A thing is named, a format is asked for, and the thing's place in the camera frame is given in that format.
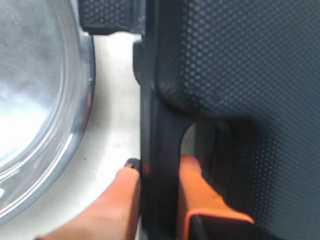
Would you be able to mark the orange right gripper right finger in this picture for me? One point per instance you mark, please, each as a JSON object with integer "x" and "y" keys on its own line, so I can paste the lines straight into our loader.
{"x": 196, "y": 198}

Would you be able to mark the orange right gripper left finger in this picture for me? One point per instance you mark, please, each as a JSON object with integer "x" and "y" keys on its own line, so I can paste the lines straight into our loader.
{"x": 113, "y": 215}

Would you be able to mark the black plastic tool case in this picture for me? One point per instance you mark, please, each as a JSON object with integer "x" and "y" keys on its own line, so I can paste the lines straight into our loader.
{"x": 236, "y": 85}

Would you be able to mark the round stainless steel tray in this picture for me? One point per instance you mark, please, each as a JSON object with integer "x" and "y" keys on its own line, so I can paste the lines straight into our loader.
{"x": 47, "y": 82}

